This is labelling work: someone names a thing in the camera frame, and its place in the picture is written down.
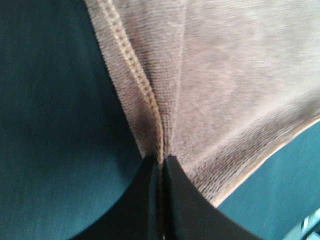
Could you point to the brown microfibre towel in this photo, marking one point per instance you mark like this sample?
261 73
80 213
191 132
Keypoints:
220 84

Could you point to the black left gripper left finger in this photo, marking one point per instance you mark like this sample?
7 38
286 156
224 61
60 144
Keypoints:
135 215

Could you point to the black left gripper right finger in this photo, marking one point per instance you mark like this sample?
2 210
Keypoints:
188 215

